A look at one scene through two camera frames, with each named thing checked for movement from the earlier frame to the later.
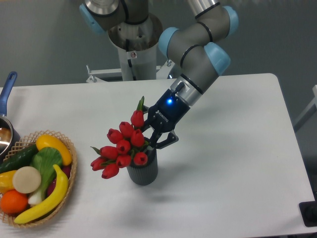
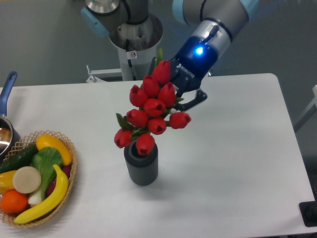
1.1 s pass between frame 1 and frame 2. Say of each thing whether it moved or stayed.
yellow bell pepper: stayed
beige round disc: stayed
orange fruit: stayed
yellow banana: stayed
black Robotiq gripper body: moved
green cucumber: stayed
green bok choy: stayed
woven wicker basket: stayed
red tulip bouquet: moved
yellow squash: stayed
